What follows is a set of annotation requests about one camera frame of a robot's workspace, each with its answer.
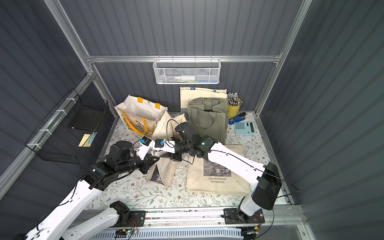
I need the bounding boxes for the cream canvas bag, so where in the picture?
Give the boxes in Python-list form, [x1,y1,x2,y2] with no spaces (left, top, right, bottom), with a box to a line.
[146,111,187,187]

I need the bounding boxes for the cream canvas bag painting print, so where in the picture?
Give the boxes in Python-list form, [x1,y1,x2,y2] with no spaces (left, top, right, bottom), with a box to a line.
[186,157,251,197]

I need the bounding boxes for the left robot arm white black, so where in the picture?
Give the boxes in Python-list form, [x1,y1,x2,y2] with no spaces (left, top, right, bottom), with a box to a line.
[23,138,159,240]

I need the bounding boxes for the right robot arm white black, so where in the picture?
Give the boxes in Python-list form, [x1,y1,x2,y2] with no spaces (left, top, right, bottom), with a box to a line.
[155,122,283,217]

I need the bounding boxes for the olive green tote bag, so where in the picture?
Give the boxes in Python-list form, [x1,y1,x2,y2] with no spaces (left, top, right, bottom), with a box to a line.
[188,98,229,144]

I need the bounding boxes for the cream tote bag black lettering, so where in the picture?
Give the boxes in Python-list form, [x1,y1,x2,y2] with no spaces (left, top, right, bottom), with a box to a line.
[180,87,227,109]

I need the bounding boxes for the yellow sticky note pad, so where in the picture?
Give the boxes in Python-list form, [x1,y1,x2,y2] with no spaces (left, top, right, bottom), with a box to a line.
[78,134,92,148]

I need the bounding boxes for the yellow pen holder cup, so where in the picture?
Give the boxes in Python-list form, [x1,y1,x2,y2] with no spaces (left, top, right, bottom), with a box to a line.
[227,92,242,119]

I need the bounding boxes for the small green circuit board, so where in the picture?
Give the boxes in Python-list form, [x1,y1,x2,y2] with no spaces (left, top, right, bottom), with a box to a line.
[114,229,135,240]

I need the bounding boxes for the black notebook in basket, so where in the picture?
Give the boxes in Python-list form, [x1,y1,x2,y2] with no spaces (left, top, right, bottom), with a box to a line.
[68,108,104,131]

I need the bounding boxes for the blue stapler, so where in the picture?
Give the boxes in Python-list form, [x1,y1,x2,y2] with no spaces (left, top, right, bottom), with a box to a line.
[228,112,246,125]

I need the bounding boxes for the light blue calculator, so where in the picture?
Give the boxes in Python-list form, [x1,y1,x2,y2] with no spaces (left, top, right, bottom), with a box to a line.
[235,121,257,136]

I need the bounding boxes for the white bottle in basket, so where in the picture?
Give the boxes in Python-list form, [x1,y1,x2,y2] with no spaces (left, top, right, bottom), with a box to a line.
[174,76,196,82]

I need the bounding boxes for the white tote bag yellow handles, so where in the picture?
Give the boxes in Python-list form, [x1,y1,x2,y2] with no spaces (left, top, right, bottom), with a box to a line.
[115,95,170,138]

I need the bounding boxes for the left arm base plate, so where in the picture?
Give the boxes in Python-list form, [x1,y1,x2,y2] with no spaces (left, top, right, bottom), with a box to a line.
[122,211,147,228]

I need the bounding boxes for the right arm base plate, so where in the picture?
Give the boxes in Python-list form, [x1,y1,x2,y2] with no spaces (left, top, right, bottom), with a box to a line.
[221,208,265,226]

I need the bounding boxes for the white wire mesh basket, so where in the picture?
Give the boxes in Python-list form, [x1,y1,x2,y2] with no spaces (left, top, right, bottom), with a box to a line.
[153,59,222,85]

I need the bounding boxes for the black wire wall basket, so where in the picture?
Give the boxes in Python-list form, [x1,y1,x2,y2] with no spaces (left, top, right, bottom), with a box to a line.
[26,93,115,165]

